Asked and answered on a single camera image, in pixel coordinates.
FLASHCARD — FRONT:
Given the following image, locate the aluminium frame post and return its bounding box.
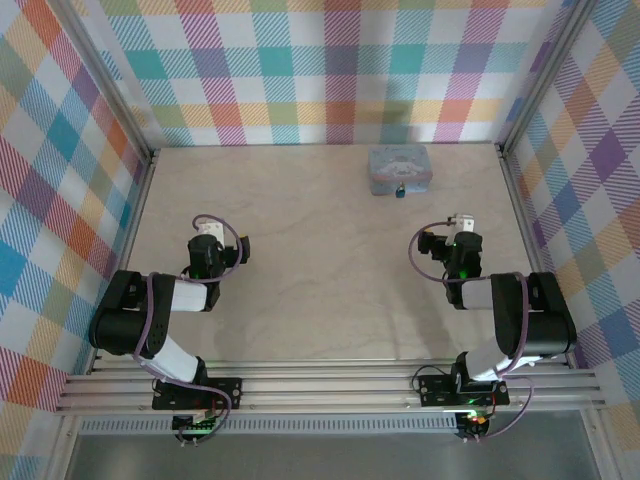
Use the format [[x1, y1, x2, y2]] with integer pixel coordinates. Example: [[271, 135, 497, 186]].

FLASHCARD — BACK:
[[499, 0, 599, 156], [54, 0, 156, 161]]

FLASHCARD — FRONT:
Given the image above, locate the left aluminium side rail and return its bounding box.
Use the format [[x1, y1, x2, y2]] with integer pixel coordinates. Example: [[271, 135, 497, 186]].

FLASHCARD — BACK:
[[89, 149, 161, 371]]

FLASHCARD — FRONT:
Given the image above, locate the left aluminium frame post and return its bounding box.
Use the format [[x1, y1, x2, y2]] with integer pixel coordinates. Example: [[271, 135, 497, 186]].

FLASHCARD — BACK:
[[54, 0, 156, 161]]

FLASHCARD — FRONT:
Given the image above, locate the right aluminium side rail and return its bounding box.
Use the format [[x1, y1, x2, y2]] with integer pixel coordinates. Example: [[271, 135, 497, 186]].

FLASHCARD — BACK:
[[494, 144, 576, 369]]

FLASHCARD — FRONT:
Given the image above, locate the aluminium side rail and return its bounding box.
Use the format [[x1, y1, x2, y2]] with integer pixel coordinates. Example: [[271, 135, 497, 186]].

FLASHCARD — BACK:
[[89, 149, 161, 371], [494, 144, 576, 369]]

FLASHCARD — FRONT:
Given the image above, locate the wide aluminium mounting rail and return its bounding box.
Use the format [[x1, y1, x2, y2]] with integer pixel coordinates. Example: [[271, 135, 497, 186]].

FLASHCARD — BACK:
[[53, 372, 607, 416]]

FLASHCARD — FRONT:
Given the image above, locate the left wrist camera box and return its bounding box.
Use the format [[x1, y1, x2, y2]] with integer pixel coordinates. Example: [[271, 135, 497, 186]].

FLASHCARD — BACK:
[[193, 218, 225, 240]]

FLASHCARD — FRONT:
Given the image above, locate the thin aluminium table edge rail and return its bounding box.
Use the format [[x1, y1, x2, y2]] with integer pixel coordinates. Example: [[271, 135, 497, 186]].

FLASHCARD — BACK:
[[89, 357, 576, 375]]

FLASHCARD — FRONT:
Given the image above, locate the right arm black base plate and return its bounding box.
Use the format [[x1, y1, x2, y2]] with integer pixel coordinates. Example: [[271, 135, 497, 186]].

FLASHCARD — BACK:
[[417, 372, 510, 407]]

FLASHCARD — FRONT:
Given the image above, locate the grey metal sheet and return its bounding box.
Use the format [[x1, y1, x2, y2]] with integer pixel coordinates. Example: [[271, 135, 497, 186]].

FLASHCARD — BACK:
[[64, 432, 601, 480]]

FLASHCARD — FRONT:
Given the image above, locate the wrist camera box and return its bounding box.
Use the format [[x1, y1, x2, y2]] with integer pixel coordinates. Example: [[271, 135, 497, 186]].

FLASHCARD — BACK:
[[193, 218, 225, 240], [446, 213, 477, 234]]

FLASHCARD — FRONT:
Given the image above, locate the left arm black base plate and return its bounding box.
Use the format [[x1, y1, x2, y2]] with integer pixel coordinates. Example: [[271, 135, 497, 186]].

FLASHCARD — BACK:
[[152, 377, 244, 411]]

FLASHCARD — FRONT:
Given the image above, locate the slotted grey cable duct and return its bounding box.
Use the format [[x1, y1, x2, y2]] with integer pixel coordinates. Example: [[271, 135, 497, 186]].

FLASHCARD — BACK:
[[79, 418, 459, 435]]

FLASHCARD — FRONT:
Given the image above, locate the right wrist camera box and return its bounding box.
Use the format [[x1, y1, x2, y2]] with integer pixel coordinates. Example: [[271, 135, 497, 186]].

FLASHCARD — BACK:
[[446, 213, 477, 234]]

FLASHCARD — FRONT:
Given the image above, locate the right aluminium frame post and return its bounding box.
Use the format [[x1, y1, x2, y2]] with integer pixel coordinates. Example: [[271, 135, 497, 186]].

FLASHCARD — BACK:
[[499, 0, 599, 156]]

